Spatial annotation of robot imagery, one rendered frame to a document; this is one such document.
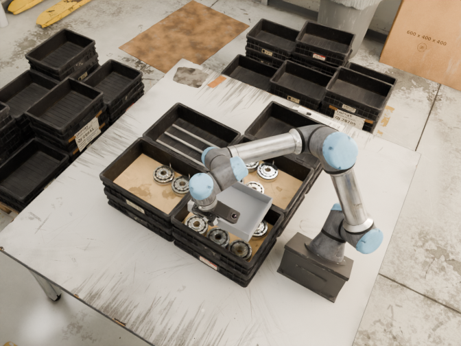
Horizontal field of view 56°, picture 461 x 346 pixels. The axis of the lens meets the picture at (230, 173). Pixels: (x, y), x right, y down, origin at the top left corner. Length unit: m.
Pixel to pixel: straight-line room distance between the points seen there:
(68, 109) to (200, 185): 1.82
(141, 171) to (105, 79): 1.36
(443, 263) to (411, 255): 0.20
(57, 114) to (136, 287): 1.44
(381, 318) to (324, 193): 0.91
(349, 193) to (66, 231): 1.29
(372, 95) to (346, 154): 1.77
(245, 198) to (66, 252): 0.86
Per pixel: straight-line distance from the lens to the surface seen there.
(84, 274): 2.03
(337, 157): 1.48
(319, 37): 3.65
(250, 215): 1.70
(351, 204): 1.63
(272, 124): 2.35
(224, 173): 1.34
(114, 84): 3.30
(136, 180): 2.09
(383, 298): 2.88
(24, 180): 2.99
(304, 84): 3.35
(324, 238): 1.86
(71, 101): 3.06
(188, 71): 2.84
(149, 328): 1.88
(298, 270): 1.89
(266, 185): 2.07
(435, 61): 4.39
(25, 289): 2.89
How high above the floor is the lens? 2.48
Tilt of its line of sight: 52 degrees down
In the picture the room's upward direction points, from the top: 5 degrees clockwise
